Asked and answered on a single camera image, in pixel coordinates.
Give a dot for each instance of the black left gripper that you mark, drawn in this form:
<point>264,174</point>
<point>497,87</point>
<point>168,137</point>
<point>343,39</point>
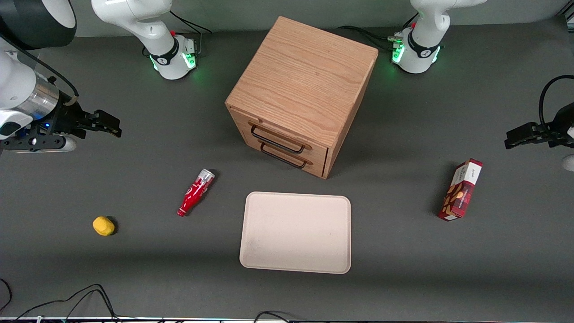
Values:
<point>561,123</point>

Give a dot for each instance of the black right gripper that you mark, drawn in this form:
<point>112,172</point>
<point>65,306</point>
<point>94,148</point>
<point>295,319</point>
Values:
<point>67,117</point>

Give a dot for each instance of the red coke bottle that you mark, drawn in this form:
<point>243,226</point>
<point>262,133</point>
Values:
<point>196,190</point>

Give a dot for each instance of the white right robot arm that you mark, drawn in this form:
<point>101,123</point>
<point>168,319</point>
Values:
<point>148,27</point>

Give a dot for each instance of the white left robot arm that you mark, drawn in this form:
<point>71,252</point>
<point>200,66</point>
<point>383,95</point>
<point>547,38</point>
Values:
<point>423,45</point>

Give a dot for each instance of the beige plastic tray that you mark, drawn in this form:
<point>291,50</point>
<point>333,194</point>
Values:
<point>296,233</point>

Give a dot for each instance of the red cookie box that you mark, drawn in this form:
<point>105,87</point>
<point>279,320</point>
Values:
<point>461,190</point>

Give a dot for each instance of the yellow lemon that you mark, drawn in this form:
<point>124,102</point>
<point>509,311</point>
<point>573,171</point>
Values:
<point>103,226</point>

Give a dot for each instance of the wooden drawer front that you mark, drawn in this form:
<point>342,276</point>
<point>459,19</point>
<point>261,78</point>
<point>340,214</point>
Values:
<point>242,121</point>
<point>316,167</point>

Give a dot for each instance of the wooden drawer cabinet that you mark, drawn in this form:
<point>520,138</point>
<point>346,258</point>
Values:
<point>305,76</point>

